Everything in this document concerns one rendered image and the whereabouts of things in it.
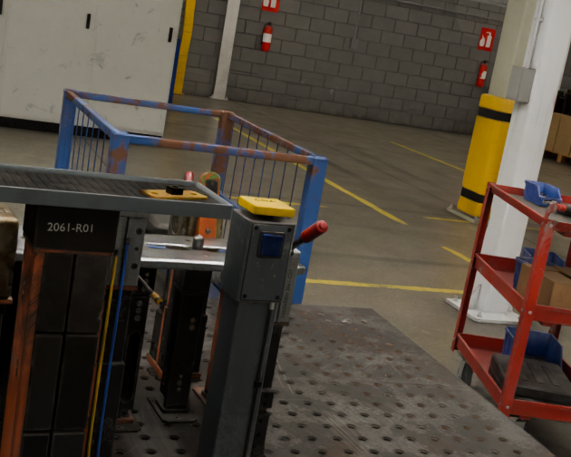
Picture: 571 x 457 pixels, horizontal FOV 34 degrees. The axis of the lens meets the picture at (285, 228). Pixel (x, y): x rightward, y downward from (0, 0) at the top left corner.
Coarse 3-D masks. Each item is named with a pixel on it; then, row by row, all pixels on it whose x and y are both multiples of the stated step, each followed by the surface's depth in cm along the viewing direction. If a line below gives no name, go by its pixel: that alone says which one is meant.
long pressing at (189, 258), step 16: (144, 240) 161; (160, 240) 163; (176, 240) 165; (208, 240) 169; (224, 240) 171; (16, 256) 140; (144, 256) 150; (160, 256) 153; (176, 256) 155; (192, 256) 156; (208, 256) 158; (224, 256) 160; (304, 272) 163
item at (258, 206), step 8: (240, 200) 128; (248, 200) 126; (256, 200) 127; (264, 200) 128; (272, 200) 129; (248, 208) 126; (256, 208) 124; (264, 208) 124; (272, 208) 125; (280, 208) 126; (288, 208) 126; (256, 216) 127; (264, 216) 127; (272, 216) 127; (280, 216) 126; (288, 216) 126
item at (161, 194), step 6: (168, 186) 120; (174, 186) 121; (144, 192) 118; (150, 192) 119; (156, 192) 119; (162, 192) 120; (168, 192) 120; (174, 192) 120; (180, 192) 120; (186, 192) 123; (192, 192) 124; (156, 198) 117; (162, 198) 118; (168, 198) 118; (174, 198) 119; (180, 198) 119; (186, 198) 120; (192, 198) 120; (198, 198) 121; (204, 198) 122
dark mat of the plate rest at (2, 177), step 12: (0, 180) 112; (12, 180) 113; (24, 180) 114; (36, 180) 115; (48, 180) 116; (60, 180) 118; (72, 180) 119; (84, 180) 120; (96, 180) 122; (108, 180) 123; (120, 180) 124; (132, 180) 126; (84, 192) 113; (96, 192) 115; (108, 192) 116; (120, 192) 117; (132, 192) 118
